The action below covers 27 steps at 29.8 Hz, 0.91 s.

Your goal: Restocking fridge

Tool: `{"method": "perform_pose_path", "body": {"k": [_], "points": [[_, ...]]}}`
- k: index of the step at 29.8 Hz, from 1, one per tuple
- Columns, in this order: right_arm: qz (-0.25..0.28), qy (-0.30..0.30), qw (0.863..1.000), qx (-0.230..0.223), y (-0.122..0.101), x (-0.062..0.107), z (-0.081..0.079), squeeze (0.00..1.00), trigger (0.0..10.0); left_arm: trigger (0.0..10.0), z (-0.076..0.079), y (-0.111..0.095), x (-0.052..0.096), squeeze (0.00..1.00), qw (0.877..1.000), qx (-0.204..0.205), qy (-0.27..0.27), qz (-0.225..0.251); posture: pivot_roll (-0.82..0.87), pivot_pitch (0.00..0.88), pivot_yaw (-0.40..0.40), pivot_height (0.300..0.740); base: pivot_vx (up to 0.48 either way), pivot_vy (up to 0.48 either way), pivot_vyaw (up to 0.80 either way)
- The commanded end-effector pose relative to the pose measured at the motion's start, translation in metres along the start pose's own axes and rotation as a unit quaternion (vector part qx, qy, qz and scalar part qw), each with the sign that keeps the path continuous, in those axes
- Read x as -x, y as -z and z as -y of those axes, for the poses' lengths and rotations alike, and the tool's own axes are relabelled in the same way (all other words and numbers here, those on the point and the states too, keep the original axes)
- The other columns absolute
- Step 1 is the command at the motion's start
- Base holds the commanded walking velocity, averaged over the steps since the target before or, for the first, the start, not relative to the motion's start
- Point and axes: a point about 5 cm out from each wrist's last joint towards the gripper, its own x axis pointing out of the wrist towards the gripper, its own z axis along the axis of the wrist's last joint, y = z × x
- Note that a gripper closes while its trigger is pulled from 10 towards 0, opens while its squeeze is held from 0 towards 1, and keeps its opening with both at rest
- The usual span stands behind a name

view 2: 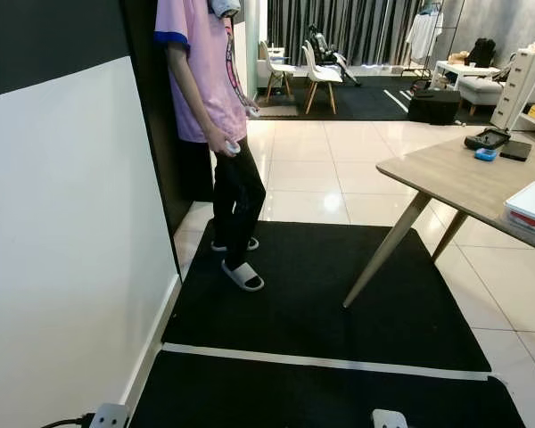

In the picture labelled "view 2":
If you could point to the white chair wooden legs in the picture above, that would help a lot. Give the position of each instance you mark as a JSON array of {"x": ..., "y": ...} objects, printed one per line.
[
  {"x": 323, "y": 77},
  {"x": 278, "y": 69}
]

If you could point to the black game controller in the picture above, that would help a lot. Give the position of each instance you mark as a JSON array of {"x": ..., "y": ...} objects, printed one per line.
[{"x": 486, "y": 139}]

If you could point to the black flat wallet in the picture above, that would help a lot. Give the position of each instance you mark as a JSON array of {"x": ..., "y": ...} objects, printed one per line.
[{"x": 515, "y": 150}]

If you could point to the black box ottoman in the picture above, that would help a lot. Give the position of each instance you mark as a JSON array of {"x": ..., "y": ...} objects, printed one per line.
[{"x": 434, "y": 107}]

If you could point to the black room rug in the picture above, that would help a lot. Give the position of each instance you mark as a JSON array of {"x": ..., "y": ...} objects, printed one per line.
[{"x": 370, "y": 100}]

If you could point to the white floor tape strip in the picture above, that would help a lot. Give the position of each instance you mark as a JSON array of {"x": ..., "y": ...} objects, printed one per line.
[{"x": 321, "y": 361}]

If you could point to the white coffee table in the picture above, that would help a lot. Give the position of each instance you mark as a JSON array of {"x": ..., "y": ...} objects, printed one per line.
[{"x": 464, "y": 69}]

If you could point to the white hand controller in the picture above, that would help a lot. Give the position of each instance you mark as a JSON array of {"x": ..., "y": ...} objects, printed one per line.
[{"x": 233, "y": 148}]

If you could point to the white drawer unit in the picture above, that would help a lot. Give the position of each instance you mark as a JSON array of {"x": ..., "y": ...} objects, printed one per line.
[{"x": 517, "y": 85}]

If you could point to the small blue item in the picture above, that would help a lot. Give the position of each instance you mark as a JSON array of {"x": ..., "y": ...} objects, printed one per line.
[{"x": 486, "y": 154}]

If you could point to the striped grey curtain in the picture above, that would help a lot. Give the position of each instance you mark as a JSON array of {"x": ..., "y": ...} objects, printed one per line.
[{"x": 374, "y": 31}]

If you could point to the black floor mat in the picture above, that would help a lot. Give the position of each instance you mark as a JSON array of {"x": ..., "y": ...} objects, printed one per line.
[
  {"x": 303, "y": 401},
  {"x": 303, "y": 303}
]

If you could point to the black bag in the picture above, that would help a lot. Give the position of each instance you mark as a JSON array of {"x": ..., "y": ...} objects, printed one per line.
[{"x": 481, "y": 53}]

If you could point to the wooden table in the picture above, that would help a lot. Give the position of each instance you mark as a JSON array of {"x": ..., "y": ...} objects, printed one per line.
[{"x": 455, "y": 178}]

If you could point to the white hanging garment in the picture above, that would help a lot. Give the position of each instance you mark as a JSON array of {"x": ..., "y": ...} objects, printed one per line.
[{"x": 423, "y": 36}]

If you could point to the black seated robot figure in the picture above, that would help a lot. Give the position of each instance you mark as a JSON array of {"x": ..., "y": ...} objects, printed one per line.
[{"x": 325, "y": 46}]

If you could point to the grey upholstered stool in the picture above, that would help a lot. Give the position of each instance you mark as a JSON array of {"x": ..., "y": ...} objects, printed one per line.
[{"x": 480, "y": 91}]

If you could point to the person in pink shirt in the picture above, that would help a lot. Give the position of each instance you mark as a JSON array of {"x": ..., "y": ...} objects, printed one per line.
[{"x": 205, "y": 80}]

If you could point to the white food container red rim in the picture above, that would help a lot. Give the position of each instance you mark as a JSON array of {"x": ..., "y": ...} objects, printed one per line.
[{"x": 533, "y": 205}]

